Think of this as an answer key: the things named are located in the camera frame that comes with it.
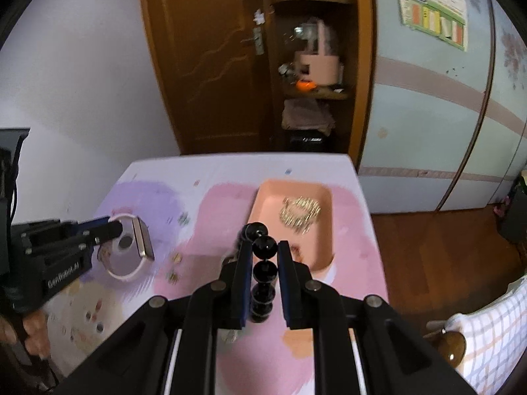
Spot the checked cloth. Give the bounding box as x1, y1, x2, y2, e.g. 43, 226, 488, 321
446, 275, 527, 395

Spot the brown wooden shelf unit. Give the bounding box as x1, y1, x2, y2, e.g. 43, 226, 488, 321
267, 0, 374, 165

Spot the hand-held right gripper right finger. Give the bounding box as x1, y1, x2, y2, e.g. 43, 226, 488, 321
277, 240, 478, 395

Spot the pastel printed tablecloth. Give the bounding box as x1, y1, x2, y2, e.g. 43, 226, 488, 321
44, 153, 390, 395

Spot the folded brown towel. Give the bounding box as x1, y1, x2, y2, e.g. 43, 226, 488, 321
282, 99, 337, 136

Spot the person's left hand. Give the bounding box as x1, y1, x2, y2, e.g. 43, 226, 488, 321
0, 309, 51, 359

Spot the black box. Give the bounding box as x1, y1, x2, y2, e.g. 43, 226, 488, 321
287, 131, 331, 153

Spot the black bead bracelet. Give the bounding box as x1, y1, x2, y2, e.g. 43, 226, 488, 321
241, 222, 276, 324

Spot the pink plastic container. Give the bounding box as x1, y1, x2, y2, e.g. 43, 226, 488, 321
297, 17, 345, 86

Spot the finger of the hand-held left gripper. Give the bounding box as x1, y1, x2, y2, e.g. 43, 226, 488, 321
88, 221, 125, 247
75, 215, 115, 234

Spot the dark bin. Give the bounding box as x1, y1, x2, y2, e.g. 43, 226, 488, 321
495, 168, 527, 244

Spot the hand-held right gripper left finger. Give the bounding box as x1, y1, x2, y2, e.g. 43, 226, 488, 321
53, 240, 253, 395

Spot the gold chain jewelry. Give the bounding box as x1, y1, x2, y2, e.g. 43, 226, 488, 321
279, 195, 322, 234

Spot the pale blue wardrobe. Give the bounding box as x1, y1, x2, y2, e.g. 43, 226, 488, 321
356, 0, 527, 215

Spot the white strap smart watch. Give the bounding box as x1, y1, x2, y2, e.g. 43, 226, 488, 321
97, 213, 156, 282

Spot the pink plastic tray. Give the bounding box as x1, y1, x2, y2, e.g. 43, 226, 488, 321
246, 178, 335, 273

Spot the wall poster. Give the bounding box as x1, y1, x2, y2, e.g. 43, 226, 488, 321
392, 0, 470, 53

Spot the brown wooden door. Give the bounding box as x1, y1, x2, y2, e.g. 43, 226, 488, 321
137, 0, 273, 154

